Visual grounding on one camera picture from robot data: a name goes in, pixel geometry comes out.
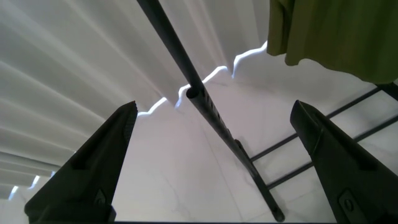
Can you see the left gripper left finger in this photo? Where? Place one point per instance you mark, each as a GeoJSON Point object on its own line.
{"type": "Point", "coordinates": [84, 186]}

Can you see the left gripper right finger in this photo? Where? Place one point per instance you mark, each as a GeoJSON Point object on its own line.
{"type": "Point", "coordinates": [357, 186]}

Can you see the green long-sleeved shirt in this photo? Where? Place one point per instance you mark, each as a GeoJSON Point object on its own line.
{"type": "Point", "coordinates": [335, 31]}

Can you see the black clothes rack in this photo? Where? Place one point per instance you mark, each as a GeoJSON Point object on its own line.
{"type": "Point", "coordinates": [174, 46]}

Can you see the white curtain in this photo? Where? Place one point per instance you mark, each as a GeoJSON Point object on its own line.
{"type": "Point", "coordinates": [77, 56]}

